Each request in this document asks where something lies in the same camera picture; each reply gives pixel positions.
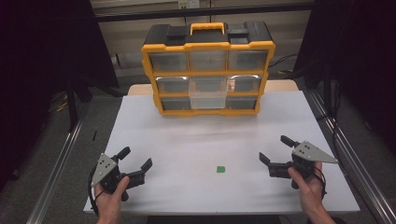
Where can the person's left hand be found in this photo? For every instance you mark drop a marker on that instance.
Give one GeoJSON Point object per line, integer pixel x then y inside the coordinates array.
{"type": "Point", "coordinates": [109, 203]}

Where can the small green square piece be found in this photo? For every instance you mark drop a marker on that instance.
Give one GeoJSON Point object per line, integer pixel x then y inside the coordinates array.
{"type": "Point", "coordinates": [220, 169]}

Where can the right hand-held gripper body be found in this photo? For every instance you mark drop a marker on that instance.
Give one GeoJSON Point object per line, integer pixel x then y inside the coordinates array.
{"type": "Point", "coordinates": [308, 154]}

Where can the small black stick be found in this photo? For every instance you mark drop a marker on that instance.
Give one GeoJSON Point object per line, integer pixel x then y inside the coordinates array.
{"type": "Point", "coordinates": [94, 135]}

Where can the aluminium frame rail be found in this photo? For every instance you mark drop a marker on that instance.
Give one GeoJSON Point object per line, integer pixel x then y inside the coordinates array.
{"type": "Point", "coordinates": [348, 146]}
{"type": "Point", "coordinates": [59, 161]}

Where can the person's right hand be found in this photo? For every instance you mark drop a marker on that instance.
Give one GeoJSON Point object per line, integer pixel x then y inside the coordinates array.
{"type": "Point", "coordinates": [311, 193]}

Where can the black stand leg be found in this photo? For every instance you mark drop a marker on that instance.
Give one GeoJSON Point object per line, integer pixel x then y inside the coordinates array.
{"type": "Point", "coordinates": [73, 105]}

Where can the set of clear drawers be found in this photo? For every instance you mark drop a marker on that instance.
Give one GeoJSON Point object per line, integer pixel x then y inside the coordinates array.
{"type": "Point", "coordinates": [169, 61]}

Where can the clear plastic drawer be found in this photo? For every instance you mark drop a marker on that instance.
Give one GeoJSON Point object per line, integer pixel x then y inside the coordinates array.
{"type": "Point", "coordinates": [208, 99]}

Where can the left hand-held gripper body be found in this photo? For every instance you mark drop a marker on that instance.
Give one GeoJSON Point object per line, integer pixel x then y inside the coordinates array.
{"type": "Point", "coordinates": [104, 168]}

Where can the black horizontal bar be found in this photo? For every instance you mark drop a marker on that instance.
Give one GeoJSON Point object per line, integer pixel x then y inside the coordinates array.
{"type": "Point", "coordinates": [186, 13]}

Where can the white wall socket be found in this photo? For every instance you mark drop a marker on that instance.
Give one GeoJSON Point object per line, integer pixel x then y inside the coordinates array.
{"type": "Point", "coordinates": [189, 3]}

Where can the yellow black drawer organizer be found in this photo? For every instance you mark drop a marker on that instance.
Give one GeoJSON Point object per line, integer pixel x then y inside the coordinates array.
{"type": "Point", "coordinates": [205, 39]}

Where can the black curtain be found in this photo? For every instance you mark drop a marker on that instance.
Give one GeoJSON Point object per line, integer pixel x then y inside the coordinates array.
{"type": "Point", "coordinates": [367, 46]}
{"type": "Point", "coordinates": [37, 62]}

